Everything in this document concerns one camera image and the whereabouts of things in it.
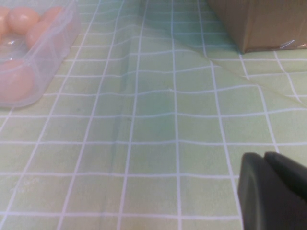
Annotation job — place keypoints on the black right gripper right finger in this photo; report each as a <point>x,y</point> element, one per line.
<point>290,172</point>

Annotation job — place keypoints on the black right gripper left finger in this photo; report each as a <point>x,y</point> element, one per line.
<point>263,198</point>

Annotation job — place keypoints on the brown cardboard box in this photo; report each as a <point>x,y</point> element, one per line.
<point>263,24</point>

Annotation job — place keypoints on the clear plastic egg box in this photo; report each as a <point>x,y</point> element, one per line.
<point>48,60</point>

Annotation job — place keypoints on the brown egg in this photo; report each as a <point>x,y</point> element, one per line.
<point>3,21</point>
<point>14,81</point>
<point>22,20</point>
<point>36,34</point>

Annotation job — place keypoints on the green checked tablecloth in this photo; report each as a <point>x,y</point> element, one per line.
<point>153,119</point>

